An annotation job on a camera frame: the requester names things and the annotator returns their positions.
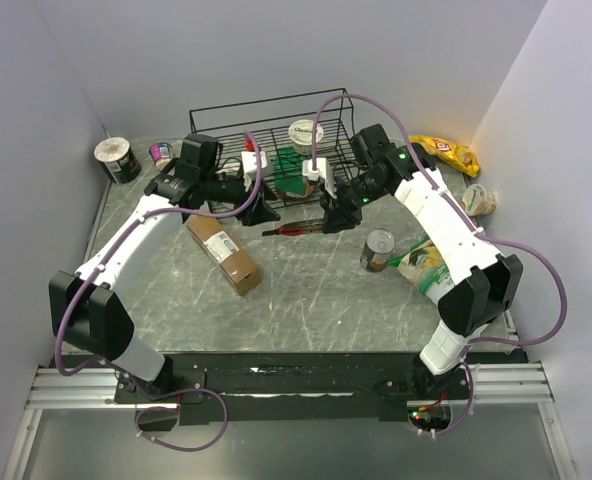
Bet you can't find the green cassava chips bag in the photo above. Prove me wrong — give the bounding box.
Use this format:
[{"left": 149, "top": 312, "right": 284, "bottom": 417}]
[{"left": 388, "top": 236, "right": 455, "bottom": 305}]

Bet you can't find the purple yogurt cup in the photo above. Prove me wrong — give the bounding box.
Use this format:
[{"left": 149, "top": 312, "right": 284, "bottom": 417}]
[{"left": 149, "top": 142, "right": 174, "bottom": 171}]

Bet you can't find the yellow Lays chips bag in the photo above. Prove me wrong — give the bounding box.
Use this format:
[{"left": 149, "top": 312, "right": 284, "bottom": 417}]
[{"left": 409, "top": 135, "right": 480, "bottom": 178}]

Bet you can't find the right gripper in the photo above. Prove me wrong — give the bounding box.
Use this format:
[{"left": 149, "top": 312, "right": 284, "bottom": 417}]
[{"left": 319, "top": 172, "right": 388, "bottom": 235}]

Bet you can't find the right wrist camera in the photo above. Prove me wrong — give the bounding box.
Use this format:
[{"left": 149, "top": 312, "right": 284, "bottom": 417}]
[{"left": 302, "top": 157, "right": 337, "bottom": 199}]

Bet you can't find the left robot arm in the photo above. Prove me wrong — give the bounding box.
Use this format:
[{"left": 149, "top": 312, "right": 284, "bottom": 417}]
[{"left": 48, "top": 132, "right": 280, "bottom": 402}]

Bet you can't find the brown cardboard express box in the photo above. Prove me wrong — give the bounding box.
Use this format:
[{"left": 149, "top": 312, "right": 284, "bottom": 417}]
[{"left": 187, "top": 215, "right": 262, "bottom": 296}]

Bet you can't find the Chobani yogurt cup right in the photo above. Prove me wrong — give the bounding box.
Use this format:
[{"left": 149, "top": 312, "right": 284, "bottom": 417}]
[{"left": 461, "top": 184, "right": 497, "bottom": 217}]

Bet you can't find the tin food can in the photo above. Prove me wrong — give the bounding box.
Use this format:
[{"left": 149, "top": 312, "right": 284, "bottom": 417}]
[{"left": 360, "top": 229, "right": 395, "bottom": 272}]

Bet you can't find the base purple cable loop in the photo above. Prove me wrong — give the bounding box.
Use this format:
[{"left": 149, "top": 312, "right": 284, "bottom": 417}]
[{"left": 134, "top": 388, "right": 229, "bottom": 453}]

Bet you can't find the black wire rack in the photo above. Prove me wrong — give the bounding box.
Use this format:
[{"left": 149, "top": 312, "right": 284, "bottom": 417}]
[{"left": 189, "top": 88, "right": 359, "bottom": 211}]

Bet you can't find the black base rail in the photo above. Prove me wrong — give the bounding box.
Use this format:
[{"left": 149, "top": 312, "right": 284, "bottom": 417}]
[{"left": 30, "top": 351, "right": 543, "bottom": 425}]

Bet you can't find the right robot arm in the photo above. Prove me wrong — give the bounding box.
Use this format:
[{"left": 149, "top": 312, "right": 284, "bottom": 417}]
[{"left": 302, "top": 124, "right": 523, "bottom": 399}]

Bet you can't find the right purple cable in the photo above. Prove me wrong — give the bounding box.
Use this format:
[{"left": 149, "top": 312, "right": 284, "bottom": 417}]
[{"left": 311, "top": 93, "right": 569, "bottom": 346}]

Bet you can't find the Chobani yogurt cup in rack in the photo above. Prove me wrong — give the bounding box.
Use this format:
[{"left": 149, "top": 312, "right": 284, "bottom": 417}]
[{"left": 288, "top": 119, "right": 314, "bottom": 157}]

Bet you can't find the red utility knife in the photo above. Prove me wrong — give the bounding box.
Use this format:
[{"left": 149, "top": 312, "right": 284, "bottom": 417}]
[{"left": 261, "top": 220, "right": 323, "bottom": 237}]

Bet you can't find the black can white lid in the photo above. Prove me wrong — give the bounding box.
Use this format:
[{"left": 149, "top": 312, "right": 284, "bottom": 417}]
[{"left": 94, "top": 137, "right": 141, "bottom": 184}]

